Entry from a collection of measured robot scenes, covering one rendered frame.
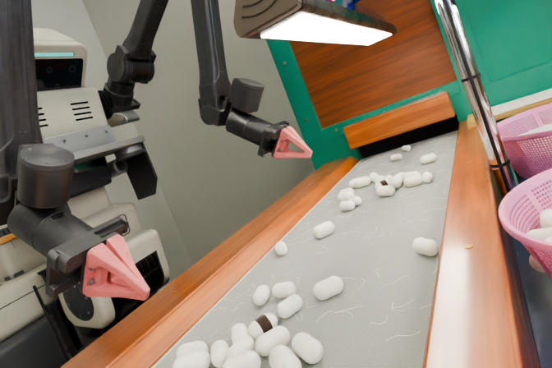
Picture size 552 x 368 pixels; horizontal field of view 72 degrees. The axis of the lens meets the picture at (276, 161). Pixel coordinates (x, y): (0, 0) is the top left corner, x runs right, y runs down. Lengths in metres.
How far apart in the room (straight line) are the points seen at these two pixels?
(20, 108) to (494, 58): 1.05
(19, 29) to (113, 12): 2.57
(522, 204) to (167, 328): 0.44
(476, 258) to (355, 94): 0.90
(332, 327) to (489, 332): 0.15
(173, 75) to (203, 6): 1.88
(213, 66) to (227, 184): 1.85
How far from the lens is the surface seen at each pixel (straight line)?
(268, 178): 2.51
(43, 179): 0.51
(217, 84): 0.89
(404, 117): 1.13
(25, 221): 0.56
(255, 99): 0.84
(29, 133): 0.60
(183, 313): 0.54
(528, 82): 1.17
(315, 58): 1.25
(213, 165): 2.71
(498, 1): 1.18
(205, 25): 0.92
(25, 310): 1.24
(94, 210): 1.08
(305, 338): 0.36
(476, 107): 0.61
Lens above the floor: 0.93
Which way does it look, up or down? 5 degrees down
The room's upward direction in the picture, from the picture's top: 21 degrees counter-clockwise
